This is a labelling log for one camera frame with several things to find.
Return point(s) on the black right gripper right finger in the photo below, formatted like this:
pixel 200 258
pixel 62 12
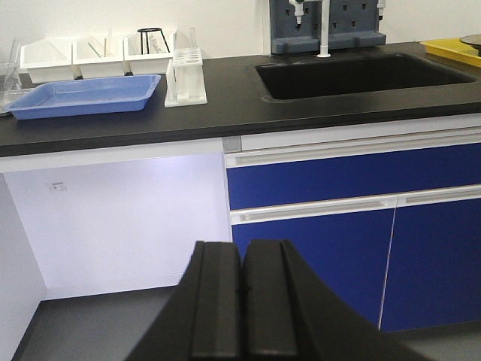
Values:
pixel 292 315

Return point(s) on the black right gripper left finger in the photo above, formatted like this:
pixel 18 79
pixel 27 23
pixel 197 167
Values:
pixel 201 320

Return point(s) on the white test tube rack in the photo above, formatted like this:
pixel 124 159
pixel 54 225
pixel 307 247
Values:
pixel 185 79

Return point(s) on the clear test tube in rack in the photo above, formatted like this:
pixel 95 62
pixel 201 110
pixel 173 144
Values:
pixel 192 40

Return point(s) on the blue cabinet left door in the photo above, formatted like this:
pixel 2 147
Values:
pixel 349 252

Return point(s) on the blue cabinet door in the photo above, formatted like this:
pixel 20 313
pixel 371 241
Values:
pixel 349 252
pixel 434 266

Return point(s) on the blue cabinet right door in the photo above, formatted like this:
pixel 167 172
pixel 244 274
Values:
pixel 434 266

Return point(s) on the blue cabinet drawer front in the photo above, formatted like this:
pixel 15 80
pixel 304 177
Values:
pixel 353 176

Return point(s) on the black lab sink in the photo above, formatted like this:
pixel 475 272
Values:
pixel 309 80

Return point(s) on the right white storage bin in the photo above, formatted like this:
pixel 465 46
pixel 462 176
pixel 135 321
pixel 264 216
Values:
pixel 147 63

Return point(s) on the white storage bin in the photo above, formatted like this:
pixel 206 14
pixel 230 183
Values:
pixel 48 60
pixel 147 63
pixel 98 56

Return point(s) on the blue plastic tray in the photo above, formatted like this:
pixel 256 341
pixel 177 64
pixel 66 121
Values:
pixel 88 96

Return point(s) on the middle white storage bin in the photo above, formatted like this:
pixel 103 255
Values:
pixel 98 56

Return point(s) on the black metal tripod stand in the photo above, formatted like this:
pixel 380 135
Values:
pixel 153 41

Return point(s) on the grey blue drying pegboard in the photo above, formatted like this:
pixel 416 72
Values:
pixel 352 24

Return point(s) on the clear glass beaker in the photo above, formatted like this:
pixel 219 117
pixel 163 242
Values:
pixel 11 86

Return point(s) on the left white storage bin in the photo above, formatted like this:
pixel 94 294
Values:
pixel 48 60

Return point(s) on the white sink faucet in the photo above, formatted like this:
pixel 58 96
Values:
pixel 298 6

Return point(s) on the yellow plastic tray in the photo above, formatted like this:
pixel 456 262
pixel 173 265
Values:
pixel 453 49

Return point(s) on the round dark dish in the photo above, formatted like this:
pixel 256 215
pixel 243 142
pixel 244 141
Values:
pixel 472 40

